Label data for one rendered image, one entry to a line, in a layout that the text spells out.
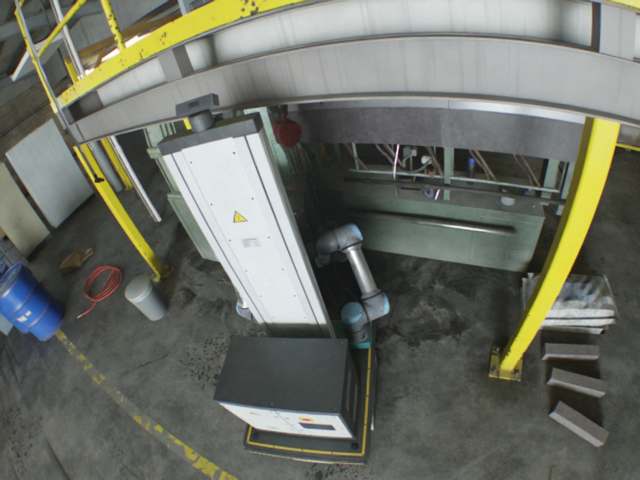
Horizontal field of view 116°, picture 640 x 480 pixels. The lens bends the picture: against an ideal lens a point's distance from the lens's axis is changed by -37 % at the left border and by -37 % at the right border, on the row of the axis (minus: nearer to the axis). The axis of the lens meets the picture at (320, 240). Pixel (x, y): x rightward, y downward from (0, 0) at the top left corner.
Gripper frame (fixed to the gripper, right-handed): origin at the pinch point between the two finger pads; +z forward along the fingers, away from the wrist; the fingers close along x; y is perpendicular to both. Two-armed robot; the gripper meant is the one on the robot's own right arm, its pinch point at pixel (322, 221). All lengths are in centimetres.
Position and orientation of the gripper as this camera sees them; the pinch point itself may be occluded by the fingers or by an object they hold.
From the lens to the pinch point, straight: 222.8
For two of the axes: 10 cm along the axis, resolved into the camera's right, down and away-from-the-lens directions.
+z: -4.0, -5.5, 7.4
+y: 2.1, 7.3, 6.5
